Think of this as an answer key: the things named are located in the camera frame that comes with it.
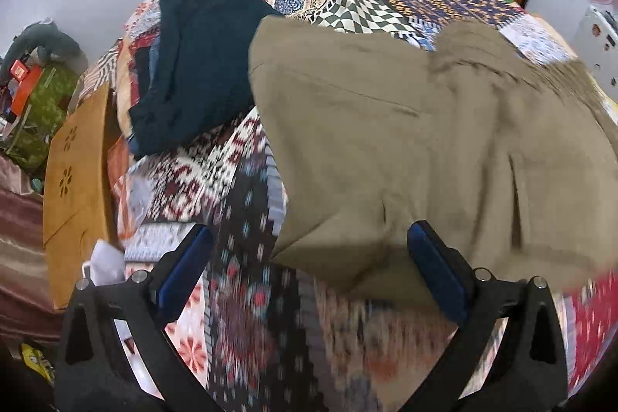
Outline white cloth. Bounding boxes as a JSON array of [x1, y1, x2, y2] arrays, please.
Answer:
[[82, 239, 126, 287]]

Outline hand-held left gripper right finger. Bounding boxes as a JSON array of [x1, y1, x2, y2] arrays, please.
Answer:
[[407, 220, 569, 412]]

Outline wooden lap table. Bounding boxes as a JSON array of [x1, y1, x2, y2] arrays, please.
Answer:
[[42, 81, 121, 309]]

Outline red box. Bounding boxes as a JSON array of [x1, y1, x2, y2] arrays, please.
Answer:
[[8, 59, 44, 116]]

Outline patchwork printed blanket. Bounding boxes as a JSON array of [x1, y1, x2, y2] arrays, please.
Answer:
[[77, 0, 618, 412]]

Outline green fabric basket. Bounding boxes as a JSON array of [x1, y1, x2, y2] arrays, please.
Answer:
[[0, 64, 80, 174]]

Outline dark navy folded garment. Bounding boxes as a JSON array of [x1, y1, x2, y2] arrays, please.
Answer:
[[126, 0, 285, 161]]

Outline grey cloth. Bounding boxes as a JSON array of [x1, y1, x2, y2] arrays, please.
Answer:
[[0, 19, 90, 75]]

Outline yellow packet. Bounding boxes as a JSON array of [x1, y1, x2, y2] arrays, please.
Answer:
[[19, 342, 56, 386]]

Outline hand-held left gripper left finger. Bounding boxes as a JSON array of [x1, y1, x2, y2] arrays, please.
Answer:
[[54, 224, 216, 412]]

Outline striped maroon curtain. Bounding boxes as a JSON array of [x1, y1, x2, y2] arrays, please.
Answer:
[[0, 151, 63, 336]]

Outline olive green pants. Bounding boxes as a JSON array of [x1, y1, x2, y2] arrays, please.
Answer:
[[247, 15, 614, 311]]

